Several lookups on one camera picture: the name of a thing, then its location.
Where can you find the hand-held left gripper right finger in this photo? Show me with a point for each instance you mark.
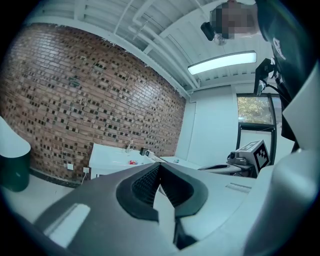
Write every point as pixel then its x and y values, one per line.
pixel 220 197

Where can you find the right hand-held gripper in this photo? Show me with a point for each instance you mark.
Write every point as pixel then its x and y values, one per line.
pixel 261 157

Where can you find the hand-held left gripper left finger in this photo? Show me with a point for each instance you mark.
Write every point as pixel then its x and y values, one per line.
pixel 100 212

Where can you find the white sink vanity unit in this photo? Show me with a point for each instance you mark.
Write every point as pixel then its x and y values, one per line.
pixel 107 156

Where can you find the small red packet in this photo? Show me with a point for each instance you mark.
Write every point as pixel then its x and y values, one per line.
pixel 133 162

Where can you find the black framed window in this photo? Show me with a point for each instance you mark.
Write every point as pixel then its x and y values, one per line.
pixel 252 110

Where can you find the chrome sink faucet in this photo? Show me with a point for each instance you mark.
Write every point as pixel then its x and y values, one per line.
pixel 130 146

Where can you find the small black box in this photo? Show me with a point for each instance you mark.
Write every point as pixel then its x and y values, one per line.
pixel 142 151

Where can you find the white cup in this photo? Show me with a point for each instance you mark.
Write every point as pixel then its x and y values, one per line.
pixel 149 152

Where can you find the dark green bathtub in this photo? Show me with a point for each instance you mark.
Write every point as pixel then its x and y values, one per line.
pixel 15 172

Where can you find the long ceiling light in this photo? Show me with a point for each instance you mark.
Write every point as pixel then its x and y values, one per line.
pixel 222 62

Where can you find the person's head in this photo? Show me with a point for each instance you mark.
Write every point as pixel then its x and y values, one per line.
pixel 235 22

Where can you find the person in black clothing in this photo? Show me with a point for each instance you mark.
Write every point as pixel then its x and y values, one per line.
pixel 282 25

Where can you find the white wall socket with plug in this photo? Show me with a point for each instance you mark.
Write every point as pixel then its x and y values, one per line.
pixel 86 170

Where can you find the green wall sign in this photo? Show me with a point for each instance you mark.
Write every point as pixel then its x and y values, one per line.
pixel 74 81

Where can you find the black head-mounted camera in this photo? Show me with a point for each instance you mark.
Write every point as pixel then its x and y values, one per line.
pixel 207 31

